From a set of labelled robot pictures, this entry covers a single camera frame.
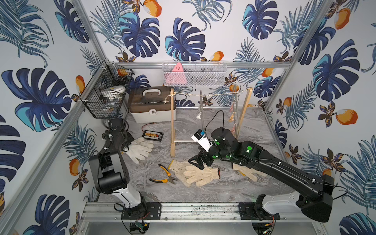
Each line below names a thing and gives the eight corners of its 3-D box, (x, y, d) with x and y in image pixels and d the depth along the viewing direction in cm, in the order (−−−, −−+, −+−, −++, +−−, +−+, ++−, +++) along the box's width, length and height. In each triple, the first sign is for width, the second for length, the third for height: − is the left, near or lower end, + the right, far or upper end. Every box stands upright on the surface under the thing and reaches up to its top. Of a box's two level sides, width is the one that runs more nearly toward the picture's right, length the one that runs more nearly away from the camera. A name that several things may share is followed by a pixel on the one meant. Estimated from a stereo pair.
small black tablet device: (141, 138, 105) (141, 136, 104) (145, 130, 109) (144, 129, 108) (160, 141, 103) (160, 140, 102) (163, 134, 108) (163, 132, 106)
